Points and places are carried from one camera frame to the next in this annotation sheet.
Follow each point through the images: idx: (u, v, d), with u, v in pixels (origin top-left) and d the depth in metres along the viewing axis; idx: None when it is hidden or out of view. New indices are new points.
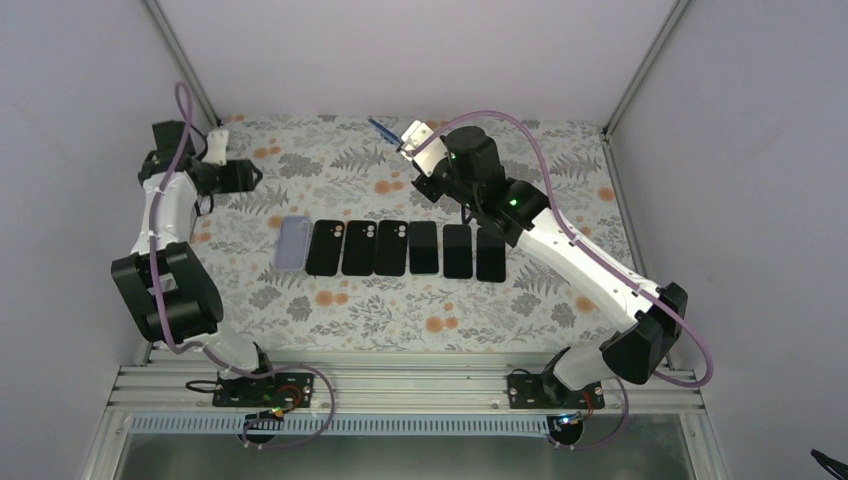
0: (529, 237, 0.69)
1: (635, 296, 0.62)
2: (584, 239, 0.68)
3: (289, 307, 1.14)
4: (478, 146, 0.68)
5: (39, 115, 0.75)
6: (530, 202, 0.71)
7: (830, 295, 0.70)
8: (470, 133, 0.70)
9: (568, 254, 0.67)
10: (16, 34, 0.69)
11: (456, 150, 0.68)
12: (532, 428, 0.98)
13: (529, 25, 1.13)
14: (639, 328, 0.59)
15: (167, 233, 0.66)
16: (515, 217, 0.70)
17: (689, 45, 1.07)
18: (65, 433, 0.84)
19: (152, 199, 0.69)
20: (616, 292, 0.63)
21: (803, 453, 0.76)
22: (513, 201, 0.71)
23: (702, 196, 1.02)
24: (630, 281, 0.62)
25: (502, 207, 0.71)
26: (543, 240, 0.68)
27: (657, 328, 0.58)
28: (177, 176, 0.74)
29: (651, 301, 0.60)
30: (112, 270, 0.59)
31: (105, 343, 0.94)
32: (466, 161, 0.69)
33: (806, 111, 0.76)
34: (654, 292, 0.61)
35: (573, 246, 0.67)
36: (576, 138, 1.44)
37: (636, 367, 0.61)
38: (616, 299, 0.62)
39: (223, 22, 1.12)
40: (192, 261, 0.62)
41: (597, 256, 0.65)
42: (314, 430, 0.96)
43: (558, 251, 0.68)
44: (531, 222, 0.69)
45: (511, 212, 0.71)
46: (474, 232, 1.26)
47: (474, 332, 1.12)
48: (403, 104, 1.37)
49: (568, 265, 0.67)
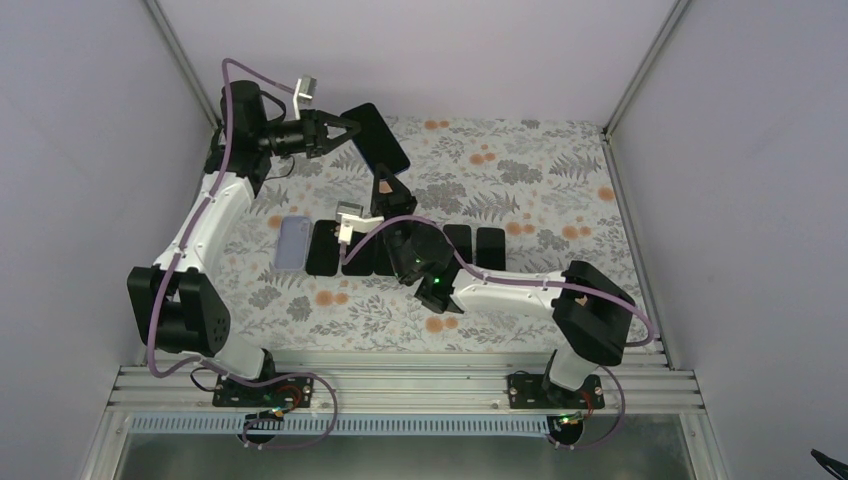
0: (460, 297, 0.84)
1: (546, 290, 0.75)
2: (493, 272, 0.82)
3: (289, 307, 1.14)
4: (441, 254, 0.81)
5: (38, 116, 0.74)
6: (449, 276, 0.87)
7: (832, 295, 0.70)
8: (428, 238, 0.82)
9: (486, 291, 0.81)
10: (16, 37, 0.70)
11: (424, 260, 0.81)
12: (531, 428, 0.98)
13: (531, 24, 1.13)
14: (561, 312, 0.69)
15: (193, 252, 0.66)
16: (446, 293, 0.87)
17: (688, 46, 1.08)
18: (65, 433, 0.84)
19: (200, 203, 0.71)
20: (530, 296, 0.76)
21: (804, 454, 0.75)
22: (438, 279, 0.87)
23: (702, 196, 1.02)
24: (536, 285, 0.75)
25: (436, 289, 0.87)
26: (465, 292, 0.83)
27: (577, 305, 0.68)
28: (232, 183, 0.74)
29: (559, 287, 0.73)
30: (128, 276, 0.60)
31: (105, 344, 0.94)
32: (429, 264, 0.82)
33: (808, 111, 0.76)
34: (560, 278, 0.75)
35: (486, 283, 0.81)
36: (576, 138, 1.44)
37: (600, 349, 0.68)
38: (535, 302, 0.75)
39: (223, 22, 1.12)
40: (200, 296, 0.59)
41: (505, 281, 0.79)
42: (322, 430, 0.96)
43: (478, 293, 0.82)
44: (452, 291, 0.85)
45: (442, 290, 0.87)
46: (474, 232, 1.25)
47: (474, 332, 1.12)
48: (403, 103, 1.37)
49: (493, 298, 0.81)
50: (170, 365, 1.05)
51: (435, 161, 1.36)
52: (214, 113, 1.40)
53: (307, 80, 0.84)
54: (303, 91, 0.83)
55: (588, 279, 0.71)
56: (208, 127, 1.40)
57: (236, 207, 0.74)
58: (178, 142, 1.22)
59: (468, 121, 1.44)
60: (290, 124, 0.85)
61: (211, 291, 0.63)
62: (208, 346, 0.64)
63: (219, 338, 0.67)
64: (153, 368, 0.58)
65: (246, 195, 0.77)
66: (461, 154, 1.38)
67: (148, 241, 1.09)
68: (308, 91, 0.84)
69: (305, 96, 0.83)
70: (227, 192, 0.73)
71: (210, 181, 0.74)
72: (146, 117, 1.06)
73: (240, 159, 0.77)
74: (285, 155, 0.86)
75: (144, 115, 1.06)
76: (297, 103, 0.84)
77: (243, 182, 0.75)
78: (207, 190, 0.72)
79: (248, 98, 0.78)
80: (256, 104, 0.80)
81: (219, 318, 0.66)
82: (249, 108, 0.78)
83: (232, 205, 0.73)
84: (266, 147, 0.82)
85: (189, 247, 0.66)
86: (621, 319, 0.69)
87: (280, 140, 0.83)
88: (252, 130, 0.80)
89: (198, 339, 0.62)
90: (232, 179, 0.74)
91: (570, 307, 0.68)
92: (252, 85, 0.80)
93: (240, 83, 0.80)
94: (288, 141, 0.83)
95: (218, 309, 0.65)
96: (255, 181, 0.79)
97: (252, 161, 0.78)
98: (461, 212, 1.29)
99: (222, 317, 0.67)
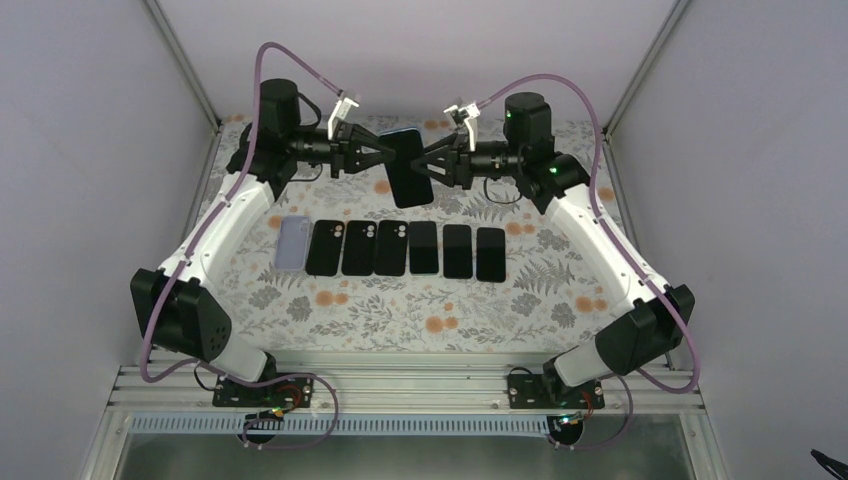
0: (558, 206, 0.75)
1: (641, 285, 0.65)
2: (609, 220, 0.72)
3: (289, 307, 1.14)
4: (533, 109, 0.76)
5: (36, 117, 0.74)
6: (566, 176, 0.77)
7: (830, 296, 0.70)
8: (532, 98, 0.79)
9: (588, 230, 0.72)
10: (15, 37, 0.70)
11: (512, 108, 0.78)
12: (532, 428, 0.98)
13: (532, 23, 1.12)
14: (631, 313, 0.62)
15: (199, 261, 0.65)
16: (551, 181, 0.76)
17: (688, 46, 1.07)
18: (65, 433, 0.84)
19: (216, 207, 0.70)
20: (622, 276, 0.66)
21: (804, 454, 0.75)
22: (554, 169, 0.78)
23: (701, 196, 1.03)
24: (640, 271, 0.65)
25: (542, 173, 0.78)
26: (568, 211, 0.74)
27: (651, 318, 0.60)
28: (250, 189, 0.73)
29: (654, 293, 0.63)
30: (132, 278, 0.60)
31: (105, 343, 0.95)
32: (519, 120, 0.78)
33: (808, 112, 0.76)
34: (661, 286, 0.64)
35: (596, 223, 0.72)
36: (576, 137, 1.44)
37: (621, 360, 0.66)
38: (621, 282, 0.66)
39: (223, 21, 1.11)
40: (198, 308, 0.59)
41: (616, 241, 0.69)
42: (324, 430, 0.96)
43: (580, 223, 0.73)
44: (564, 193, 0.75)
45: (547, 178, 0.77)
46: (474, 231, 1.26)
47: (474, 332, 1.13)
48: (402, 103, 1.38)
49: (587, 240, 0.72)
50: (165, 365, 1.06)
51: None
52: (214, 113, 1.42)
53: (347, 103, 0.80)
54: (342, 113, 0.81)
55: (680, 305, 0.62)
56: (208, 126, 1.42)
57: (252, 212, 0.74)
58: (177, 141, 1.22)
59: None
60: (323, 133, 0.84)
61: (211, 303, 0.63)
62: (203, 354, 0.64)
63: (216, 347, 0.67)
64: (143, 371, 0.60)
65: (266, 200, 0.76)
66: None
67: (147, 240, 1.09)
68: (346, 114, 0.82)
69: (340, 119, 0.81)
70: (245, 197, 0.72)
71: (230, 183, 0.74)
72: (145, 117, 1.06)
73: (264, 160, 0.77)
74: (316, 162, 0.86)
75: (143, 115, 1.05)
76: (334, 122, 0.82)
77: (264, 186, 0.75)
78: (223, 193, 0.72)
79: (283, 99, 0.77)
80: (290, 105, 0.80)
81: (219, 327, 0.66)
82: (282, 109, 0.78)
83: (248, 210, 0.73)
84: (295, 152, 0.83)
85: (195, 256, 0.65)
86: (662, 350, 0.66)
87: (309, 146, 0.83)
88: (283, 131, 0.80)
89: (194, 347, 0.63)
90: (252, 183, 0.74)
91: (646, 319, 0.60)
92: (291, 85, 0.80)
93: (281, 82, 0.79)
94: (316, 149, 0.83)
95: (216, 320, 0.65)
96: (277, 183, 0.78)
97: (276, 163, 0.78)
98: (461, 212, 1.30)
99: (224, 325, 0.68)
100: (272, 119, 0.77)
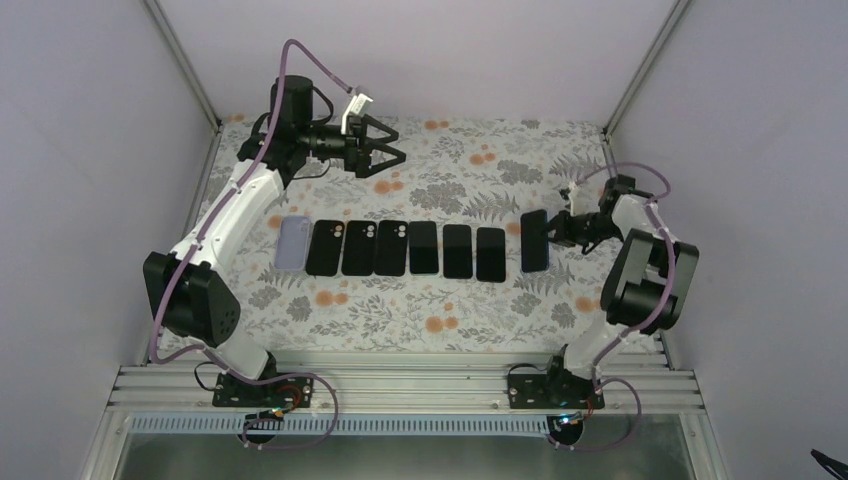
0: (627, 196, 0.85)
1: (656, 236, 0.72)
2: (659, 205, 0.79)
3: (289, 307, 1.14)
4: None
5: (35, 116, 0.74)
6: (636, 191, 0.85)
7: (831, 296, 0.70)
8: None
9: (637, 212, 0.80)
10: (13, 37, 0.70)
11: None
12: (531, 428, 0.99)
13: (532, 24, 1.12)
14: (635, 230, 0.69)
15: (209, 246, 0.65)
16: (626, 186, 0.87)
17: (688, 46, 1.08)
18: (65, 434, 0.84)
19: (226, 192, 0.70)
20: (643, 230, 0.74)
21: (805, 454, 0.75)
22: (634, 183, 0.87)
23: (702, 196, 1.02)
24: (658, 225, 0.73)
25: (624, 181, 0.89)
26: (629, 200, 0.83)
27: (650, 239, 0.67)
28: (259, 177, 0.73)
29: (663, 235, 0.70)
30: (145, 261, 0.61)
31: (105, 343, 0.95)
32: None
33: (807, 112, 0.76)
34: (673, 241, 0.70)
35: (644, 205, 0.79)
36: (576, 137, 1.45)
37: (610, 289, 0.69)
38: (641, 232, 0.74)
39: (223, 21, 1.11)
40: (208, 291, 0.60)
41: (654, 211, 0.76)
42: (324, 430, 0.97)
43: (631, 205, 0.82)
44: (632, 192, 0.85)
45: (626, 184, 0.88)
46: (474, 231, 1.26)
47: (474, 332, 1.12)
48: (403, 104, 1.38)
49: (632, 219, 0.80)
50: (171, 354, 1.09)
51: (436, 161, 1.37)
52: (214, 113, 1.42)
53: (361, 98, 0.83)
54: (356, 108, 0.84)
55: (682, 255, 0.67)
56: (209, 127, 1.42)
57: (260, 200, 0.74)
58: (177, 141, 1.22)
59: (467, 121, 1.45)
60: (334, 127, 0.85)
61: (221, 287, 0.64)
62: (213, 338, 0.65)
63: (224, 330, 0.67)
64: (155, 358, 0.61)
65: (274, 189, 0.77)
66: (461, 154, 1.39)
67: (148, 240, 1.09)
68: (359, 110, 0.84)
69: (355, 113, 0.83)
70: (255, 184, 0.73)
71: (240, 171, 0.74)
72: (145, 117, 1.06)
73: (274, 150, 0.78)
74: (325, 156, 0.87)
75: (143, 115, 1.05)
76: (347, 118, 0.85)
77: (273, 174, 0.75)
78: (234, 180, 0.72)
79: (297, 90, 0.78)
80: (305, 98, 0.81)
81: (228, 311, 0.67)
82: (297, 100, 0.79)
83: (258, 198, 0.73)
84: (305, 145, 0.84)
85: (206, 240, 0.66)
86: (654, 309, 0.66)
87: (321, 141, 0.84)
88: (295, 123, 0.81)
89: (204, 330, 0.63)
90: (261, 171, 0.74)
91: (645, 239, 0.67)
92: (306, 79, 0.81)
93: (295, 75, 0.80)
94: (329, 143, 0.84)
95: (225, 303, 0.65)
96: (286, 172, 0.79)
97: (285, 152, 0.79)
98: (460, 213, 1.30)
99: (232, 310, 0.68)
100: (285, 110, 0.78)
